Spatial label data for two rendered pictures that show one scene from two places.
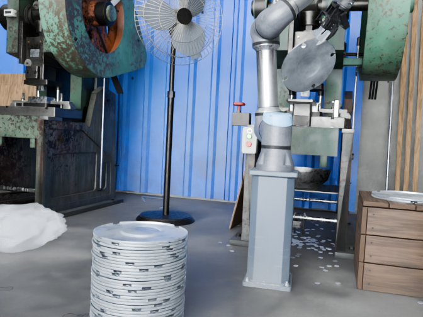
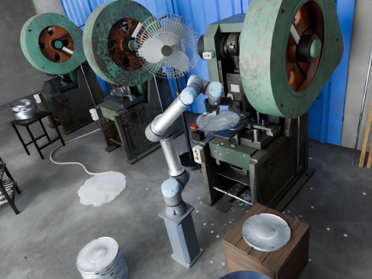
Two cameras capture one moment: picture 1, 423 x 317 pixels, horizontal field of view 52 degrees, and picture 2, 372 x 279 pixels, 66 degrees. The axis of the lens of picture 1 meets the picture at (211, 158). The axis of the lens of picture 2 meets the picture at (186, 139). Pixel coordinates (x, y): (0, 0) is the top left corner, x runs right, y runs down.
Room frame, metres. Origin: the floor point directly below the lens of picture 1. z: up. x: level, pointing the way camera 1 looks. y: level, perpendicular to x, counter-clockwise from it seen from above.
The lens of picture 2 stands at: (0.59, -1.21, 1.79)
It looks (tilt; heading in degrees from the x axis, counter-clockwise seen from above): 29 degrees down; 34
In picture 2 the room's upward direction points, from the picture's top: 11 degrees counter-clockwise
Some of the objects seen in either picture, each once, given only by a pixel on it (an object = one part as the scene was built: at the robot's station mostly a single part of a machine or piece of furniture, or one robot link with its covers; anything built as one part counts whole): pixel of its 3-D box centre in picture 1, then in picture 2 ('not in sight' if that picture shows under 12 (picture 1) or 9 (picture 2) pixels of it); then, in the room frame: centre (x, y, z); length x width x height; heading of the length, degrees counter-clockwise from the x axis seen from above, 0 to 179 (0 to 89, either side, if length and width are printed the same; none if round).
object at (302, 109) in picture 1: (301, 113); (232, 135); (2.33, -0.47, 0.72); 0.25 x 0.14 x 0.14; 164
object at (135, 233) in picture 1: (141, 231); (97, 254); (1.34, 0.21, 0.26); 0.29 x 0.29 x 0.01
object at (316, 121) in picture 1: (303, 122); (246, 130); (2.50, -0.52, 0.68); 0.45 x 0.30 x 0.06; 74
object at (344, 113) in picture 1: (335, 109); (264, 125); (2.45, -0.68, 0.76); 0.17 x 0.06 x 0.10; 74
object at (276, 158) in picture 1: (275, 157); (174, 205); (1.73, -0.25, 0.50); 0.15 x 0.15 x 0.10
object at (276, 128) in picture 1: (276, 128); (171, 191); (1.74, -0.25, 0.62); 0.13 x 0.12 x 0.14; 6
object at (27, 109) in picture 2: not in sight; (34, 126); (2.61, 2.60, 0.40); 0.45 x 0.40 x 0.79; 86
